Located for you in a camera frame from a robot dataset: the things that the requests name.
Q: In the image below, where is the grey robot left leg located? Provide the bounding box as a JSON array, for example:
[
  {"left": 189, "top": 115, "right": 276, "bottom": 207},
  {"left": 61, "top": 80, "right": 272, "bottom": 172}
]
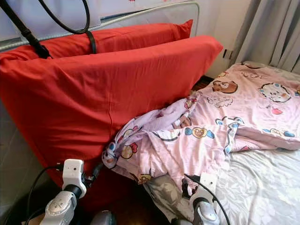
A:
[{"left": 90, "top": 210, "right": 114, "bottom": 225}]

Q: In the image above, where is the pink cartoon print blanket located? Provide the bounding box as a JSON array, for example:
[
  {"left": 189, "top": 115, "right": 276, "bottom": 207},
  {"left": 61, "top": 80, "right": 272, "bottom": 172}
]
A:
[{"left": 105, "top": 61, "right": 300, "bottom": 183}]

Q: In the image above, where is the bed with beige floral sheet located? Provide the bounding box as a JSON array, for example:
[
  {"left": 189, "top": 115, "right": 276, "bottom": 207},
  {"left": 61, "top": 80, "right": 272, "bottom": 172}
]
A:
[{"left": 143, "top": 148, "right": 300, "bottom": 225}]

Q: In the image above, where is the large red covered cushion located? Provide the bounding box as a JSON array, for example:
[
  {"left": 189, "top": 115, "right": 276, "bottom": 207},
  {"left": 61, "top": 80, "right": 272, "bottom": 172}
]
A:
[{"left": 0, "top": 35, "right": 224, "bottom": 211}]

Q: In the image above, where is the thin red covered cushion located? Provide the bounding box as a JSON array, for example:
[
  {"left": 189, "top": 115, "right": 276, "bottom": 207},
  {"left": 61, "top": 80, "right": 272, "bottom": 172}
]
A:
[{"left": 0, "top": 19, "right": 194, "bottom": 60}]

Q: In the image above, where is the grey striped curtain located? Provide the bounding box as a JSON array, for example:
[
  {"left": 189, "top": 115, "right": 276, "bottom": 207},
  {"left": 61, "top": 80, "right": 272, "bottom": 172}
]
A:
[{"left": 230, "top": 0, "right": 300, "bottom": 75}]

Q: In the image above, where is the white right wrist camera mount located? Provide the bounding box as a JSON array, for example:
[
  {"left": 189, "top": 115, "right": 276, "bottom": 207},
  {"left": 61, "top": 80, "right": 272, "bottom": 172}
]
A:
[{"left": 198, "top": 172, "right": 218, "bottom": 200}]

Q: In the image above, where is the looped black bag handle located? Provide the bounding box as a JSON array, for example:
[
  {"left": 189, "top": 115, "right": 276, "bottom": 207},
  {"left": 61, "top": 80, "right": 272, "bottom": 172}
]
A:
[{"left": 37, "top": 0, "right": 98, "bottom": 54}]

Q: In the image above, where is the straight black bag strap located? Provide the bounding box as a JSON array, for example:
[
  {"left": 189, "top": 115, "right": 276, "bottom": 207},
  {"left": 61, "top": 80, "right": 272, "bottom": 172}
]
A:
[{"left": 0, "top": 0, "right": 52, "bottom": 59}]

